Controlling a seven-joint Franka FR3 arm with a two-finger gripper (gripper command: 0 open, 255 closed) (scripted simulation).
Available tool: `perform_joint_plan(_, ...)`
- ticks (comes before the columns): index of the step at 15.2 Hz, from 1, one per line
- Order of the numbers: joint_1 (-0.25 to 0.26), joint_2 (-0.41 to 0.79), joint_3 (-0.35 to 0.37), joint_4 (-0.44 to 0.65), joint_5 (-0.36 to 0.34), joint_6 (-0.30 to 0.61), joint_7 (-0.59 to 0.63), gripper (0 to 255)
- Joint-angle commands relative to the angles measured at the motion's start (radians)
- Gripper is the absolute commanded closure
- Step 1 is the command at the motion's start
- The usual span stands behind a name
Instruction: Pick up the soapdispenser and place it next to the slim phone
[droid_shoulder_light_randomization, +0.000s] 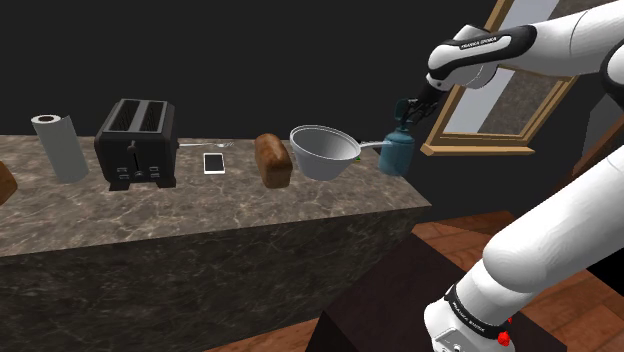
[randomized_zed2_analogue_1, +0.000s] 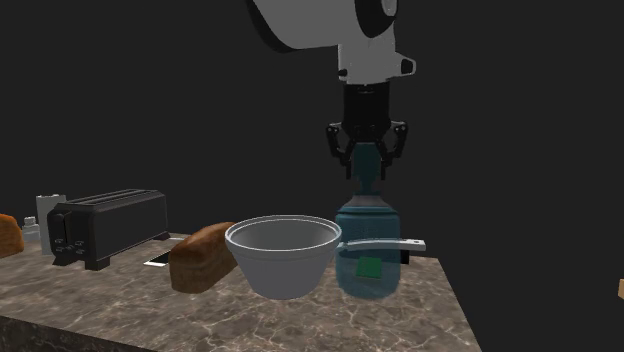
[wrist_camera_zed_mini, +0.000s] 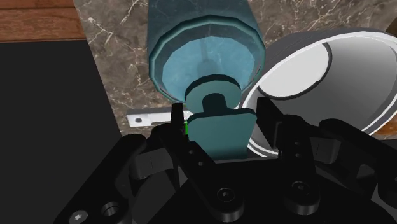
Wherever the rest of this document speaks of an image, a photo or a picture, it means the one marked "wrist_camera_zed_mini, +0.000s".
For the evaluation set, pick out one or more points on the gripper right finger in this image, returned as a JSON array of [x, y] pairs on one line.
[[296, 139]]

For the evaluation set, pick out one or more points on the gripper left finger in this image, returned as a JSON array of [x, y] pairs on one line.
[[192, 156]]

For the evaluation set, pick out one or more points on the grey and white bowl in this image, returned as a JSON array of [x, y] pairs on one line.
[[350, 71]]

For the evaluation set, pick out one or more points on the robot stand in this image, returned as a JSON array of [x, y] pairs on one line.
[[46, 124]]

